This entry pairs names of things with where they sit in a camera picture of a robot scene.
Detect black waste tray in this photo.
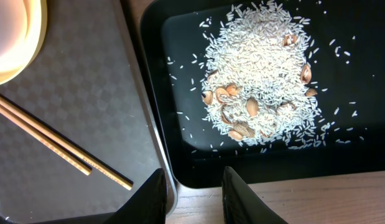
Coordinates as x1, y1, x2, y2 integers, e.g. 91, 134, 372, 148
140, 1, 385, 189

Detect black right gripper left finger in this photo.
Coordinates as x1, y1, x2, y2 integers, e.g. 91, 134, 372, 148
104, 168, 167, 224

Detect wooden chopstick with pattern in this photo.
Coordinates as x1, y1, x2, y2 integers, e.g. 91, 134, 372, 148
0, 96, 132, 190

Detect food scraps pile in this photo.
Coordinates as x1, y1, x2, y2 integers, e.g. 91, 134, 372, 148
167, 0, 366, 155

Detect yellow plate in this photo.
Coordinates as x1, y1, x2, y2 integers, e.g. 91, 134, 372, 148
0, 0, 48, 85

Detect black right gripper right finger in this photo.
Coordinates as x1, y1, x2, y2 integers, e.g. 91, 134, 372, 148
222, 166, 287, 224

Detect dark brown serving tray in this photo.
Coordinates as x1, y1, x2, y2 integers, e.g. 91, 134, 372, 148
0, 0, 160, 223

